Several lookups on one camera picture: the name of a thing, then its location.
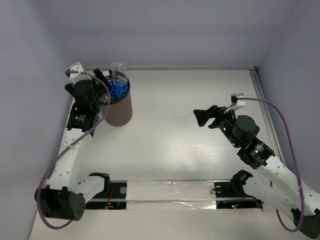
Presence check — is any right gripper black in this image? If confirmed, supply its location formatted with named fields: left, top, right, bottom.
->
left=193, top=104, right=240, bottom=149

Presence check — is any blue label bottle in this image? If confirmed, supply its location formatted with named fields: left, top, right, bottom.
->
left=102, top=71, right=113, bottom=86
left=111, top=61, right=128, bottom=99

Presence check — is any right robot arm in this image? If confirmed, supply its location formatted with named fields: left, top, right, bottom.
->
left=193, top=105, right=320, bottom=239

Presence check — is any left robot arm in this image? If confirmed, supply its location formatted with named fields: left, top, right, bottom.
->
left=34, top=64, right=112, bottom=230

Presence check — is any brown round waste bin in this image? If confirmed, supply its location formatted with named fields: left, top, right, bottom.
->
left=100, top=80, right=133, bottom=127

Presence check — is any white foam strip with tape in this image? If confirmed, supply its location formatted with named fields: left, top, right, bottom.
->
left=126, top=180, right=217, bottom=211

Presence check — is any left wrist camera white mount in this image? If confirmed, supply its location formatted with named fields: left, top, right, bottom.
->
left=66, top=61, right=89, bottom=84

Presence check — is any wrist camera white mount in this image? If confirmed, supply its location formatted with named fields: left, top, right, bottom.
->
left=66, top=61, right=89, bottom=84
left=224, top=93, right=246, bottom=114

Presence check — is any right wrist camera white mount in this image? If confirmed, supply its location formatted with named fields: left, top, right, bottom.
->
left=224, top=93, right=246, bottom=114

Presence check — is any aluminium rail right edge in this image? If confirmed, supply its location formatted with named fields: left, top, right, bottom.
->
left=249, top=67, right=286, bottom=165

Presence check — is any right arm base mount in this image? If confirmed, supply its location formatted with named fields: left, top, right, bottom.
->
left=210, top=180, right=264, bottom=210

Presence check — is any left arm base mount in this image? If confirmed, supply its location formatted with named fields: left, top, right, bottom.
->
left=85, top=181, right=127, bottom=210

